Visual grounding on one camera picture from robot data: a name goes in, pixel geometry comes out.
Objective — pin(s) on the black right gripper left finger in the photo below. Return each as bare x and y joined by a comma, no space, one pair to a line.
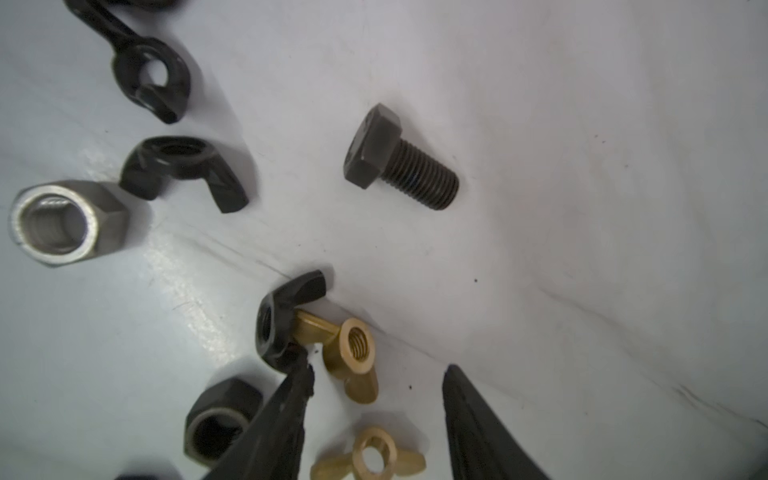
271,446

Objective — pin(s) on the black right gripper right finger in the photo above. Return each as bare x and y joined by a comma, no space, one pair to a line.
480,446

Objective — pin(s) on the brass wing nut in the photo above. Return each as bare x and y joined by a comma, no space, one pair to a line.
374,455
348,352

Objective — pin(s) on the black wing nut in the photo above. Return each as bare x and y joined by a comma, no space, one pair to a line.
157,159
274,340
167,101

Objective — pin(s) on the black hex nut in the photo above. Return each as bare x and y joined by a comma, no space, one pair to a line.
220,415

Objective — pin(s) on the silver hex nut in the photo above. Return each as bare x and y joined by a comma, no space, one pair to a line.
66,222

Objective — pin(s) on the black hex bolt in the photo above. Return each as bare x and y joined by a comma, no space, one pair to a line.
377,152

